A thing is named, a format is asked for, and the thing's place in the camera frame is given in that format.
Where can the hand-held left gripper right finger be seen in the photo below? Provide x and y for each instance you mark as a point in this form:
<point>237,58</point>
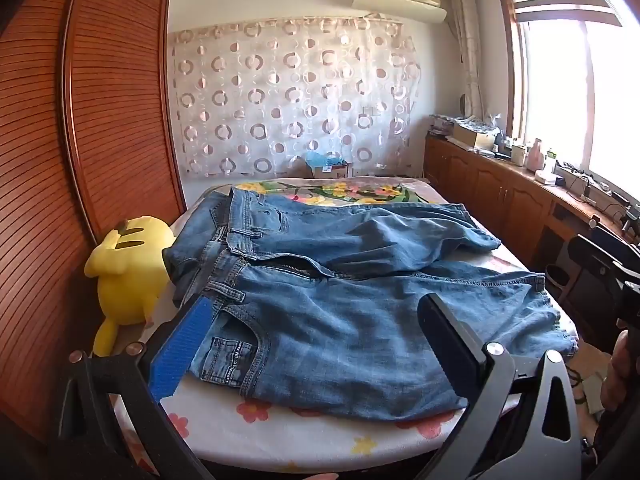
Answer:
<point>450,340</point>

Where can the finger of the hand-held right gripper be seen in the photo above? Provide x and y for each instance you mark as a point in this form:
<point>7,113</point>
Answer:
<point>595,250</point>
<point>629,271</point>

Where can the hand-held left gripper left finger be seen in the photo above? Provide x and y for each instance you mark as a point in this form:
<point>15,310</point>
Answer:
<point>180,345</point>

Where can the blue denim pants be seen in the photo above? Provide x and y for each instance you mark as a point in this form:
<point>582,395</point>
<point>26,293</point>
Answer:
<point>325,335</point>

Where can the person's right hand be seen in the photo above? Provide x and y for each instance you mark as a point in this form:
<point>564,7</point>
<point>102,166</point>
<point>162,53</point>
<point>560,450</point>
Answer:
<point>620,375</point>

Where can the black small tripod device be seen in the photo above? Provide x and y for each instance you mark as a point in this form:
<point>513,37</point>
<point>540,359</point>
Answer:
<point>631,220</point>

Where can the dark waste bin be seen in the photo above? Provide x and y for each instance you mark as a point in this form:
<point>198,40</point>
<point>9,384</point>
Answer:
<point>556,278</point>

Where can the yellow plush toy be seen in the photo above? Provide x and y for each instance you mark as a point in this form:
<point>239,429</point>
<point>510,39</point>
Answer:
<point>130,280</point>

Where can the white tissue box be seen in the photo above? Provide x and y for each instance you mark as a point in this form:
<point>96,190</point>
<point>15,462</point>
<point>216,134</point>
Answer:
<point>543,176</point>

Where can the green capped bottle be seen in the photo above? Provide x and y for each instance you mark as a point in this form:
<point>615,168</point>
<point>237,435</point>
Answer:
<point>551,161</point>

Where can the pink bottle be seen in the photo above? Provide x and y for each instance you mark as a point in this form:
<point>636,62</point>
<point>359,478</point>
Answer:
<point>536,155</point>

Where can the white jar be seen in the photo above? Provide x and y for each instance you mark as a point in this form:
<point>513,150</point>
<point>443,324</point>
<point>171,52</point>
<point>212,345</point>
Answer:
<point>519,156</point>

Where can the wooden cabinet row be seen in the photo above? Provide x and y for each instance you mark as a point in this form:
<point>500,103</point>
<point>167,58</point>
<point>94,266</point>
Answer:
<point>490,185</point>

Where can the white strawberry printed sheet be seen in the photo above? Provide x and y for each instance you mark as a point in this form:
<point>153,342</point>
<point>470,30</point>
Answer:
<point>280,440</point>

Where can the wooden framed window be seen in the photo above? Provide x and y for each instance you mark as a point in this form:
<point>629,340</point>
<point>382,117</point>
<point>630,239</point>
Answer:
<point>555,90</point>

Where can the plain brown cardboard box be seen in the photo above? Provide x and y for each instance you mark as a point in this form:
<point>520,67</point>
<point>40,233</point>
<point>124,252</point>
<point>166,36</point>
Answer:
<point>472,136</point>

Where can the floral blanket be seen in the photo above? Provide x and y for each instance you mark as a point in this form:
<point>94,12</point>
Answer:
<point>350,191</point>

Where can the small printed cardboard box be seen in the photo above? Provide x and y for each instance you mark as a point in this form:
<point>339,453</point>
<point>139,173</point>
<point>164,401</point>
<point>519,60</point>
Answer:
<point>332,171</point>

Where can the blue plastic bag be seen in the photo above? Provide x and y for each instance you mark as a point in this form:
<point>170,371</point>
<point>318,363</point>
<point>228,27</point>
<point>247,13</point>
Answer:
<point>320,159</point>

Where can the cream tied window curtain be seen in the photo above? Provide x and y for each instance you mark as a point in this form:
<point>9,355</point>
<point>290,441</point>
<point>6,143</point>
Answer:
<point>467,50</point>

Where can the wooden louvered wardrobe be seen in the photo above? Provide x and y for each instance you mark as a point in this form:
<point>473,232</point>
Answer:
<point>100,110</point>

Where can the circle patterned sheer curtain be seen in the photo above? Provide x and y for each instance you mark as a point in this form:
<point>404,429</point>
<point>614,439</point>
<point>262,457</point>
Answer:
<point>280,100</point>

